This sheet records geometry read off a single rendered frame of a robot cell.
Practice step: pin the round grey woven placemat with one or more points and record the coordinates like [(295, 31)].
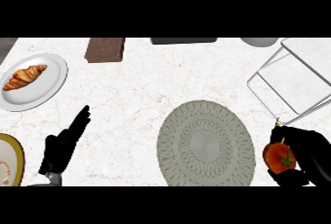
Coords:
[(205, 143)]

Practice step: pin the red tomato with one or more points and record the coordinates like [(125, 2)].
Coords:
[(279, 158)]

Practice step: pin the golden croissant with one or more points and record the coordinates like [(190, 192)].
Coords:
[(23, 77)]

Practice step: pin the dark grey flat appliance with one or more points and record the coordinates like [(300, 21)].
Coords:
[(183, 40)]

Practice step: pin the gold-rimmed patterned plate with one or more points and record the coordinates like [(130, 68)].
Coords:
[(8, 160)]

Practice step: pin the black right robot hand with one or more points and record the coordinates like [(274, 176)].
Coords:
[(311, 153)]

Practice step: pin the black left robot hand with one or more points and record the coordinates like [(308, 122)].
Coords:
[(63, 143)]

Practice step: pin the grey metal edge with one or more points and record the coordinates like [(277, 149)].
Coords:
[(5, 46)]

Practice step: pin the brown wooden block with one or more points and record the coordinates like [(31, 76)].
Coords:
[(104, 49)]

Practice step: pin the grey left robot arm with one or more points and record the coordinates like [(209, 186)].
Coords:
[(50, 179)]

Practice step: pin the white oval plate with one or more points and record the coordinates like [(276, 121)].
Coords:
[(32, 82)]

